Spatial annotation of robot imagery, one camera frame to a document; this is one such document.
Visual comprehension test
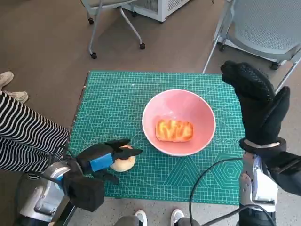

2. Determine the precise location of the person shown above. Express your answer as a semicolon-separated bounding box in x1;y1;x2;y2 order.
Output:
0;91;71;176
0;71;29;104

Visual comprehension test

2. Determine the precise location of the robot leg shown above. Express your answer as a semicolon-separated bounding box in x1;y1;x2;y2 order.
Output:
170;208;200;226
114;209;148;226

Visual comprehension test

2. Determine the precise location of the robot right leg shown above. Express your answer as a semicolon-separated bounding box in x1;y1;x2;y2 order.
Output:
170;208;200;226

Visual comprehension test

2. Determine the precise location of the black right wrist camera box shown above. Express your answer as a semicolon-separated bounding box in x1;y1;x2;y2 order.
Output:
264;150;301;195

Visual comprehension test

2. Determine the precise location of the pink bowl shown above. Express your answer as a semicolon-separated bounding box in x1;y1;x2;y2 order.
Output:
142;89;216;157

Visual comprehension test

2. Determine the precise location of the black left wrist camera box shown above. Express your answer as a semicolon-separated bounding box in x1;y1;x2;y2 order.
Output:
62;175;105;211

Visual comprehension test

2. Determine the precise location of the grey mesh chair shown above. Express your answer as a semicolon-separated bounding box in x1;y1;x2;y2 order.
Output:
202;0;301;95

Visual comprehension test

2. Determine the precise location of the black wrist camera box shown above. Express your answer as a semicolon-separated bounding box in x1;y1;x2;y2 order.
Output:
62;175;105;211
264;150;301;195

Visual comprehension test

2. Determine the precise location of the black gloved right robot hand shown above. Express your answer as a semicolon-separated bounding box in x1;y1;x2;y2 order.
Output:
220;60;291;148

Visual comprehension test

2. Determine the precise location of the grey chair on casters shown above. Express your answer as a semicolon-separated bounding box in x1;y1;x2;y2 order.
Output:
81;0;146;59

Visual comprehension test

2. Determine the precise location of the round toy bread bun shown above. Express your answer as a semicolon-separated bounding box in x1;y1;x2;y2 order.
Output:
109;144;136;173

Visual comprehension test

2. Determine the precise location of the long striped toy bread loaf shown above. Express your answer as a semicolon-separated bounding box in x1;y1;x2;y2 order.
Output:
155;119;194;142

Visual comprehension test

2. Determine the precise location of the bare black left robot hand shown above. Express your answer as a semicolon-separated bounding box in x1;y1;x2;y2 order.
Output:
76;138;143;186

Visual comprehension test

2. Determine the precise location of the green cutting mat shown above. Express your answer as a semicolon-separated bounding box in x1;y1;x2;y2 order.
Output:
67;70;245;206

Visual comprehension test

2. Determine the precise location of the robot left leg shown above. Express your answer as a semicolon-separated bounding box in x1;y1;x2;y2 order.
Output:
114;209;148;226

